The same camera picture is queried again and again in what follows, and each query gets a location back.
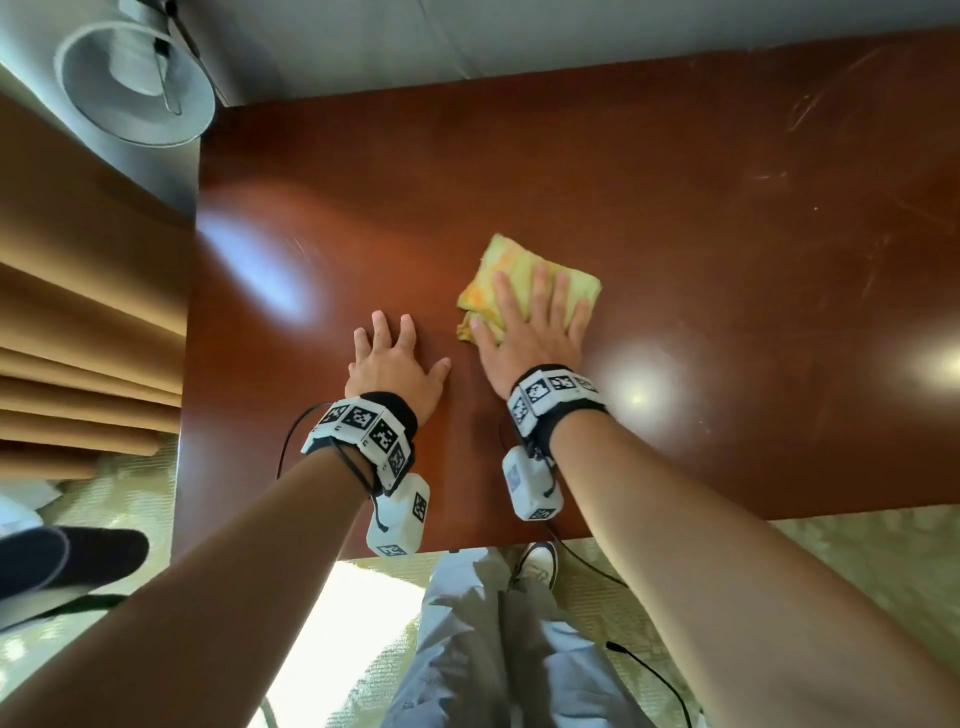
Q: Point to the yellow cleaning cloth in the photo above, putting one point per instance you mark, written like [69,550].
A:
[502,259]

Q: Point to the white sheer curtain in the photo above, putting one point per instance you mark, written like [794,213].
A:
[22,506]

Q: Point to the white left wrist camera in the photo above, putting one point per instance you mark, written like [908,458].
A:
[397,517]

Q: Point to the white cone lamp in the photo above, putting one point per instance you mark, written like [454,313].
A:
[120,97]

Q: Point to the person's right forearm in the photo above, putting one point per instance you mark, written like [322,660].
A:
[750,600]

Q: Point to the tan curtain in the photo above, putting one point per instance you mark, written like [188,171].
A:
[75,337]

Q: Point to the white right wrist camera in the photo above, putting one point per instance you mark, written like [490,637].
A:
[529,484]

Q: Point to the black grey sleeve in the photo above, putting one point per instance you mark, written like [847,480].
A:
[82,559]

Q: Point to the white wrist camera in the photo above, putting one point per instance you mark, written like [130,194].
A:
[397,517]
[529,484]

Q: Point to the light grey trousers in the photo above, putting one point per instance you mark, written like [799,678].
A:
[495,652]

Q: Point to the red-brown wooden table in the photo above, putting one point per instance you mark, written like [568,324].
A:
[675,262]

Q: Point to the person's left hand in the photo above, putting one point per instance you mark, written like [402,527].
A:
[394,371]

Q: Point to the person's left forearm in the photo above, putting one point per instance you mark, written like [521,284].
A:
[180,607]

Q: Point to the white sneaker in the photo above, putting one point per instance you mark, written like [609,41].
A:
[536,562]

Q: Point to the person's right hand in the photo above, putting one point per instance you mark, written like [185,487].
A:
[532,341]

